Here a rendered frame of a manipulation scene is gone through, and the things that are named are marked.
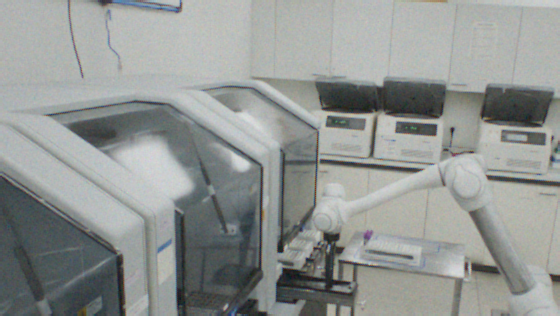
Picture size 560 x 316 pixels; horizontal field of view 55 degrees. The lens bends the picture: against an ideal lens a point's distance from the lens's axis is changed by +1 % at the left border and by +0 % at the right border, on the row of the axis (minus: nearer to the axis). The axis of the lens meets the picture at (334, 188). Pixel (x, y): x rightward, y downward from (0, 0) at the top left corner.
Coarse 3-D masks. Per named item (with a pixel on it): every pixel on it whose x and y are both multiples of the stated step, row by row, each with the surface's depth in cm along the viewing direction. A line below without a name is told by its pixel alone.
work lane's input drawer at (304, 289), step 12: (288, 276) 240; (300, 276) 239; (312, 276) 238; (276, 288) 230; (288, 288) 229; (300, 288) 229; (312, 288) 228; (324, 288) 230; (336, 288) 231; (348, 288) 231; (312, 300) 228; (324, 300) 227; (336, 300) 225; (348, 300) 224
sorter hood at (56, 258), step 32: (0, 192) 103; (32, 192) 108; (0, 224) 96; (32, 224) 101; (64, 224) 105; (0, 256) 90; (32, 256) 94; (64, 256) 98; (96, 256) 103; (0, 288) 84; (32, 288) 88; (64, 288) 92; (96, 288) 101
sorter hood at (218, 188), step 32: (96, 128) 146; (128, 128) 156; (160, 128) 168; (192, 128) 182; (128, 160) 140; (160, 160) 150; (192, 160) 161; (224, 160) 174; (256, 160) 188; (160, 192) 135; (192, 192) 144; (224, 192) 157; (256, 192) 185; (192, 224) 138; (224, 224) 160; (256, 224) 189; (192, 256) 140; (224, 256) 162; (256, 256) 193; (192, 288) 142; (224, 288) 165
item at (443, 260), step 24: (360, 240) 285; (384, 240) 287; (408, 240) 289; (360, 264) 256; (384, 264) 255; (408, 264) 256; (432, 264) 258; (456, 264) 260; (456, 288) 292; (336, 312) 266; (456, 312) 251
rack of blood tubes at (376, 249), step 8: (360, 248) 261; (368, 248) 260; (376, 248) 259; (384, 248) 259; (392, 248) 259; (400, 248) 260; (408, 248) 260; (416, 248) 261; (360, 256) 262; (368, 256) 261; (376, 256) 260; (384, 256) 259; (392, 256) 264; (400, 256) 265; (408, 256) 265; (416, 256) 255; (416, 264) 256
